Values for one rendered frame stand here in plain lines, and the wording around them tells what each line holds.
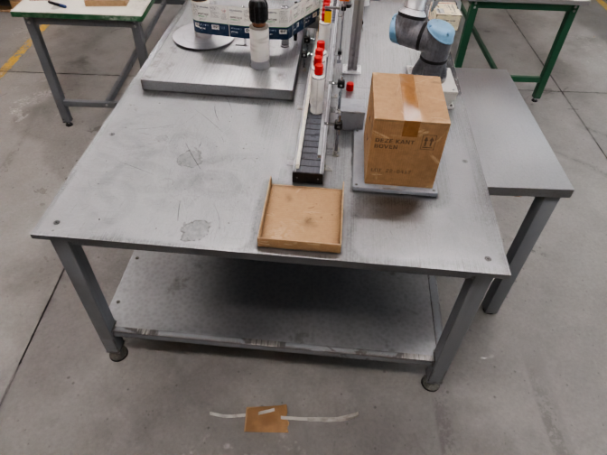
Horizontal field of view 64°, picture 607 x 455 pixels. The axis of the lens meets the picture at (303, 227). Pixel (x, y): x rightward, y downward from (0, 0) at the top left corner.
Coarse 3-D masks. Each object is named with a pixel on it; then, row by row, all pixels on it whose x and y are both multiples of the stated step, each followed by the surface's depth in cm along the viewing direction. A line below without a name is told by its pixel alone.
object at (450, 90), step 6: (408, 66) 218; (408, 72) 214; (450, 72) 216; (450, 78) 213; (444, 84) 209; (450, 84) 210; (444, 90) 206; (450, 90) 206; (456, 90) 206; (444, 96) 207; (450, 96) 207; (450, 102) 212; (450, 108) 211
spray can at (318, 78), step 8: (320, 64) 183; (320, 72) 184; (312, 80) 187; (320, 80) 185; (312, 88) 189; (320, 88) 188; (312, 96) 191; (320, 96) 190; (312, 104) 193; (320, 104) 193; (312, 112) 196; (320, 112) 195
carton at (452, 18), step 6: (438, 6) 242; (444, 6) 242; (450, 6) 242; (456, 6) 242; (432, 12) 243; (438, 12) 237; (444, 12) 237; (450, 12) 237; (456, 12) 237; (432, 18) 243; (438, 18) 236; (444, 18) 236; (450, 18) 236; (456, 18) 236; (456, 24) 238; (456, 30) 240
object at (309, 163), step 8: (336, 0) 281; (328, 56) 232; (312, 120) 193; (320, 120) 193; (312, 128) 189; (320, 128) 190; (304, 136) 185; (312, 136) 186; (304, 144) 182; (312, 144) 182; (304, 152) 179; (312, 152) 179; (304, 160) 175; (312, 160) 175; (320, 160) 176; (304, 168) 172; (312, 168) 172
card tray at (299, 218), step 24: (288, 192) 170; (312, 192) 170; (336, 192) 170; (264, 216) 159; (288, 216) 161; (312, 216) 162; (336, 216) 162; (264, 240) 150; (288, 240) 149; (312, 240) 154; (336, 240) 154
